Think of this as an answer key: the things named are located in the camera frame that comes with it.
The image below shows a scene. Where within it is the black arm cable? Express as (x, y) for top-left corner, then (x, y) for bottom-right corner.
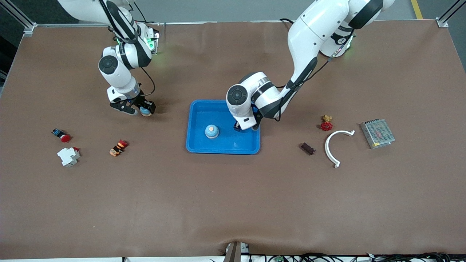
(274, 33), (356, 122)
(98, 0), (156, 98)

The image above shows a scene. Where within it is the aluminium table edge rail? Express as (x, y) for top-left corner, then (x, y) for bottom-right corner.
(35, 20), (303, 28)

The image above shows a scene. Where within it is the brown table cover sheet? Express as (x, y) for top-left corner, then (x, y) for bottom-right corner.
(0, 20), (466, 257)

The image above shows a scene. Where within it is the silver perforated metal power supply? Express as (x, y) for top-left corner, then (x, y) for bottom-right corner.
(360, 118), (396, 150)

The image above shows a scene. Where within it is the white circuit breaker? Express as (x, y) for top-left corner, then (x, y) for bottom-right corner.
(57, 147), (81, 167)

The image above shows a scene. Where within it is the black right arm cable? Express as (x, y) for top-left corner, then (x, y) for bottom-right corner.
(98, 0), (156, 98)

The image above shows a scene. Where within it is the white curved plastic bracket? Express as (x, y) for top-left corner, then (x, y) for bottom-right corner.
(325, 130), (355, 168)

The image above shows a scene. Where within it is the white base connector box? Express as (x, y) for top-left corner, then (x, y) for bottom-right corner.
(146, 31), (161, 56)

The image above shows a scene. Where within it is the black cable bundle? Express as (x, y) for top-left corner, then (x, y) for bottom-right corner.
(249, 252), (466, 262)

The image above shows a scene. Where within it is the red mushroom button orange body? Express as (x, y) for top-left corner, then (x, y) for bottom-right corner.
(109, 139), (129, 157)

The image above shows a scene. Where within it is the red push button blue body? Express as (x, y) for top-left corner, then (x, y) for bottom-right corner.
(51, 128), (72, 143)

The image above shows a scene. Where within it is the blue plastic tray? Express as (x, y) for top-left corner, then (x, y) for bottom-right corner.
(186, 100), (261, 155)

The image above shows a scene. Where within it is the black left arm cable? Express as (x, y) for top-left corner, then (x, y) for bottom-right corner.
(274, 33), (356, 122)

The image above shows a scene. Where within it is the brown grey camera mount bracket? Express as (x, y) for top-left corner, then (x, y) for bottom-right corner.
(223, 241), (250, 262)

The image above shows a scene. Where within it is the aluminium frame profile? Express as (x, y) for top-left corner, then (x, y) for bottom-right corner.
(0, 0), (37, 37)
(436, 0), (466, 28)

